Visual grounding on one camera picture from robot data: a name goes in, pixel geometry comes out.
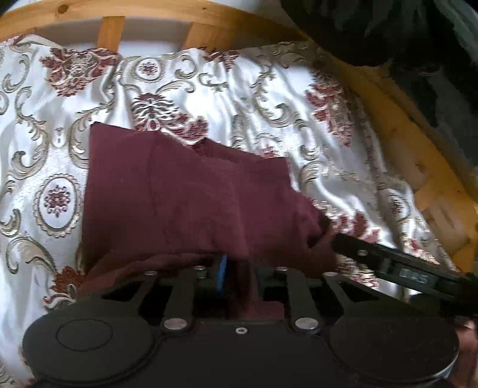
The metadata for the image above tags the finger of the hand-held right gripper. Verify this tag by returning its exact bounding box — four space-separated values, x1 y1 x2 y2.
332 233 394 278

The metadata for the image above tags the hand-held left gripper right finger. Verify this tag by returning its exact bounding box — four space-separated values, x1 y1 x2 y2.
256 266 379 333

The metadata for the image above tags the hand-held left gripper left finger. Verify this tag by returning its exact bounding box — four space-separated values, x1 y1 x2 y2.
101 254 229 332

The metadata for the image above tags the maroon garment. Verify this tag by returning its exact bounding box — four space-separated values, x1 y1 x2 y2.
76 122 338 318

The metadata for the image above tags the white patterned bedspread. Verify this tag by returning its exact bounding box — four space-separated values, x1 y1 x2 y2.
0 35 461 386

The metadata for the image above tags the dark cloth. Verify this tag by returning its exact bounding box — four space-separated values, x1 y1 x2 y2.
280 0 478 157

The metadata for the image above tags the wooden bed frame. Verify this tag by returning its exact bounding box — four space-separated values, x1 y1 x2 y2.
0 0 478 274

